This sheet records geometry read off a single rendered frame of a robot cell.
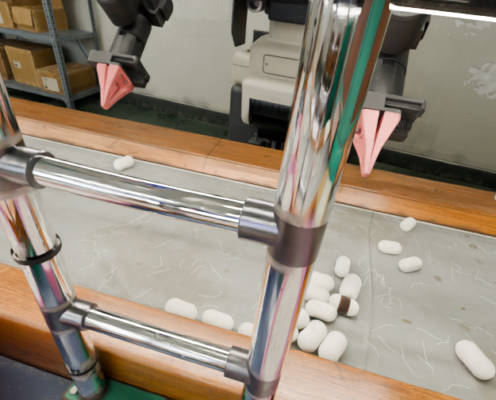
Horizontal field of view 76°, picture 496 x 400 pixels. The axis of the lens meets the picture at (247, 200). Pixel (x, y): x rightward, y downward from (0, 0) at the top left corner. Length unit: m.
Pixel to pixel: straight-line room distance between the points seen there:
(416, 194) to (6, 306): 0.59
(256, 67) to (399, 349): 0.84
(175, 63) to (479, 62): 2.08
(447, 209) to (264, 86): 0.60
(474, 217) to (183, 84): 2.49
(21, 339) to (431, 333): 0.43
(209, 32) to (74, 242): 2.30
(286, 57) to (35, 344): 0.86
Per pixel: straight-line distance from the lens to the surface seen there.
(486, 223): 0.65
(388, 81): 0.47
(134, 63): 0.68
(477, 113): 2.54
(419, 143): 2.56
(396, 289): 0.46
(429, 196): 0.63
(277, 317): 0.16
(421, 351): 0.42
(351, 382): 0.33
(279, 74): 1.01
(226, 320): 0.35
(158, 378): 0.34
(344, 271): 0.43
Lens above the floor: 1.05
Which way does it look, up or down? 35 degrees down
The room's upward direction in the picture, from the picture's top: 6 degrees clockwise
